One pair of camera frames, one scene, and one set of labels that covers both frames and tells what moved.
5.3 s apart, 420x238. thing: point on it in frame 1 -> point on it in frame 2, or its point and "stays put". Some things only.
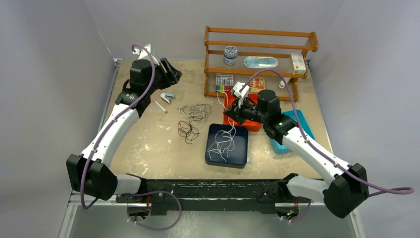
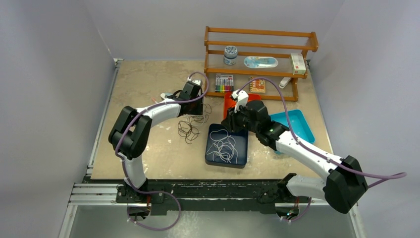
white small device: (282, 84) stays put
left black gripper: (171, 76) -> (198, 111)
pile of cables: (184, 129) stays put
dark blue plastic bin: (227, 146) stays put
